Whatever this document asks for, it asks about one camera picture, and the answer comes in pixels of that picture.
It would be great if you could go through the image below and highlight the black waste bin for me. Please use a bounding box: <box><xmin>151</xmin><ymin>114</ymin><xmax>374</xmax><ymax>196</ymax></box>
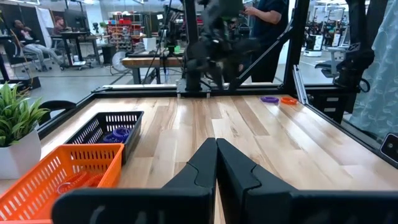
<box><xmin>101</xmin><ymin>44</ymin><xmax>118</xmax><ymax>65</ymax></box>

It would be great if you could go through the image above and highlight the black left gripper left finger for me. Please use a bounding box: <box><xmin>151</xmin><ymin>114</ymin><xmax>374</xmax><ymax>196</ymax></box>
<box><xmin>51</xmin><ymin>138</ymin><xmax>218</xmax><ymax>224</ymax></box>

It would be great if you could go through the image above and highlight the orange spring keychain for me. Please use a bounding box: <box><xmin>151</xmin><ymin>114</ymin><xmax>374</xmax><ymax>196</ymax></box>
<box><xmin>280</xmin><ymin>96</ymin><xmax>299</xmax><ymax>106</ymax></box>
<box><xmin>70</xmin><ymin>172</ymin><xmax>105</xmax><ymax>188</ymax></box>
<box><xmin>57</xmin><ymin>177</ymin><xmax>82</xmax><ymax>195</ymax></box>

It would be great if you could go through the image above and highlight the white box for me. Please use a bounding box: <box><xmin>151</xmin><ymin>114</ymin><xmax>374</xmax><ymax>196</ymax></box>
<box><xmin>142</xmin><ymin>37</ymin><xmax>157</xmax><ymax>52</ymax></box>

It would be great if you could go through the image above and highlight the green plant in white pot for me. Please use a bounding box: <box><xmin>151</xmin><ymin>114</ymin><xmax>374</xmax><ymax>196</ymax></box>
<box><xmin>0</xmin><ymin>81</ymin><xmax>50</xmax><ymax>180</ymax></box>

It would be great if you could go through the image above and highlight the black chair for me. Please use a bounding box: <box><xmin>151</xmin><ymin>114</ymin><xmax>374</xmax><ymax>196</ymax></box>
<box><xmin>39</xmin><ymin>100</ymin><xmax>77</xmax><ymax>125</ymax></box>

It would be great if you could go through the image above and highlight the silver aluminium profile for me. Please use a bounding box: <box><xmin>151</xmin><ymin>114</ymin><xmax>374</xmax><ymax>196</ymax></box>
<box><xmin>292</xmin><ymin>64</ymin><xmax>309</xmax><ymax>106</ymax></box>

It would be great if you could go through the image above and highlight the black frame post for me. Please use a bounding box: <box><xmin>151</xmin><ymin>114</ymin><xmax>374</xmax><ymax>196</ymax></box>
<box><xmin>347</xmin><ymin>0</ymin><xmax>389</xmax><ymax>52</ymax></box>
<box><xmin>284</xmin><ymin>0</ymin><xmax>311</xmax><ymax>96</ymax></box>
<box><xmin>183</xmin><ymin>0</ymin><xmax>200</xmax><ymax>91</ymax></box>

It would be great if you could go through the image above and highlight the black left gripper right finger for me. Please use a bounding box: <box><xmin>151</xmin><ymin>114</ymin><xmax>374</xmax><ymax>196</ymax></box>
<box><xmin>216</xmin><ymin>138</ymin><xmax>398</xmax><ymax>224</ymax></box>

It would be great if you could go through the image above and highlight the black office desk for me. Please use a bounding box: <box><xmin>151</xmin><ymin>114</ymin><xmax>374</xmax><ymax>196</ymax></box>
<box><xmin>49</xmin><ymin>30</ymin><xmax>101</xmax><ymax>68</ymax></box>

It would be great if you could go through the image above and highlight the white board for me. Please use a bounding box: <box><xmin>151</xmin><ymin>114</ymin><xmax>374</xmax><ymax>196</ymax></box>
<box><xmin>34</xmin><ymin>6</ymin><xmax>56</xmax><ymax>48</ymax></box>

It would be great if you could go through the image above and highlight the orange plastic mesh basket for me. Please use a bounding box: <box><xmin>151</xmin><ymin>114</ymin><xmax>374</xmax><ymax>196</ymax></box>
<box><xmin>0</xmin><ymin>142</ymin><xmax>125</xmax><ymax>224</ymax></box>

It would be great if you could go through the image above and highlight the shelf with red bins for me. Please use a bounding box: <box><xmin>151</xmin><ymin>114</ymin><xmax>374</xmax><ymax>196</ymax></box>
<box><xmin>106</xmin><ymin>12</ymin><xmax>141</xmax><ymax>52</ymax></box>

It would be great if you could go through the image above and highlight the person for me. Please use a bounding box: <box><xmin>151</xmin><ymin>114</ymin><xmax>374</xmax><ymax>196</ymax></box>
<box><xmin>12</xmin><ymin>19</ymin><xmax>65</xmax><ymax>72</ymax></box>
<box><xmin>244</xmin><ymin>0</ymin><xmax>290</xmax><ymax>84</ymax></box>
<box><xmin>52</xmin><ymin>15</ymin><xmax>68</xmax><ymax>35</ymax></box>

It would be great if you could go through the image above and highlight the wooden workbench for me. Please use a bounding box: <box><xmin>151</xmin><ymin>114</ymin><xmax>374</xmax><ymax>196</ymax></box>
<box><xmin>121</xmin><ymin>57</ymin><xmax>185</xmax><ymax>85</ymax></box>

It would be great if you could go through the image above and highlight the grey office chair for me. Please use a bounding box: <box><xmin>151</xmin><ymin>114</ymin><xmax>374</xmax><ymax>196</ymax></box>
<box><xmin>314</xmin><ymin>45</ymin><xmax>346</xmax><ymax>78</ymax></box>

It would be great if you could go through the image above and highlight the teal patterned cloth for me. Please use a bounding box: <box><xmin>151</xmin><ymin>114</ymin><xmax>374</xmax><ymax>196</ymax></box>
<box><xmin>348</xmin><ymin>0</ymin><xmax>398</xmax><ymax>142</ymax></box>

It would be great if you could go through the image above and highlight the black drawer cabinet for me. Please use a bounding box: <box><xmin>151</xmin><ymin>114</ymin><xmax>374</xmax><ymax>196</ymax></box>
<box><xmin>306</xmin><ymin>88</ymin><xmax>357</xmax><ymax>124</ymax></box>

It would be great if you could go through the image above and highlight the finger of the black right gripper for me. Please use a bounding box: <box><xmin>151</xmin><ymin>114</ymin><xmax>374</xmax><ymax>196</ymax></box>
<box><xmin>214</xmin><ymin>62</ymin><xmax>225</xmax><ymax>90</ymax></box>

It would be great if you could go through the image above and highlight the white round fan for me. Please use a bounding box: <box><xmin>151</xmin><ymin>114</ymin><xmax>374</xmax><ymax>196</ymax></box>
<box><xmin>111</xmin><ymin>50</ymin><xmax>129</xmax><ymax>73</ymax></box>

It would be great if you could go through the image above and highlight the black diagonal frame strut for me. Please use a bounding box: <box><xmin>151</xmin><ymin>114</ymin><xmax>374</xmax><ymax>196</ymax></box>
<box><xmin>234</xmin><ymin>20</ymin><xmax>295</xmax><ymax>91</ymax></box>

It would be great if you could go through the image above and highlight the black plastic mesh basket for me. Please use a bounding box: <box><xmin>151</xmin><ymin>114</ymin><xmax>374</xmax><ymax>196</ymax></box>
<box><xmin>63</xmin><ymin>111</ymin><xmax>145</xmax><ymax>166</ymax></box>

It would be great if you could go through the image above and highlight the white machine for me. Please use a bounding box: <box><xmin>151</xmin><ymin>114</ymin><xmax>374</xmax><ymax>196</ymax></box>
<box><xmin>303</xmin><ymin>34</ymin><xmax>324</xmax><ymax>58</ymax></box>

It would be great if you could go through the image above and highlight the small black camera box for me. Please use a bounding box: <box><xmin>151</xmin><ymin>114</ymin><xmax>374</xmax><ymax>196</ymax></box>
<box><xmin>379</xmin><ymin>133</ymin><xmax>398</xmax><ymax>163</ymax></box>

